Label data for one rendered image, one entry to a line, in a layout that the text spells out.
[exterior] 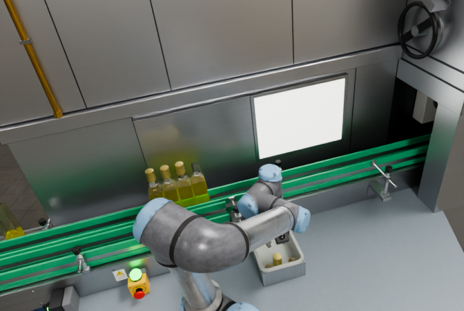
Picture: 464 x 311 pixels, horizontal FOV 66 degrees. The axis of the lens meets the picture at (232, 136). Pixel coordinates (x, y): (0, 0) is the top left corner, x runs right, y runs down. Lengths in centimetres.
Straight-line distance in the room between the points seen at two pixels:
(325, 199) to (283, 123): 39
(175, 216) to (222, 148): 78
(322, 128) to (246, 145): 35
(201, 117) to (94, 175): 51
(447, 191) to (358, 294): 60
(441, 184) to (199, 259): 119
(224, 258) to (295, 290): 72
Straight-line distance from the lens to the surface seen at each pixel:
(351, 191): 172
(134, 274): 150
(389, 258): 160
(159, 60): 137
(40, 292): 164
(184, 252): 77
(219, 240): 78
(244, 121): 150
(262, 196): 113
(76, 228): 165
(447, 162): 164
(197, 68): 139
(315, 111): 161
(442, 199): 179
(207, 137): 150
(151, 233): 83
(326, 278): 151
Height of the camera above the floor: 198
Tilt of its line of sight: 33 degrees down
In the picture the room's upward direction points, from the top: 8 degrees counter-clockwise
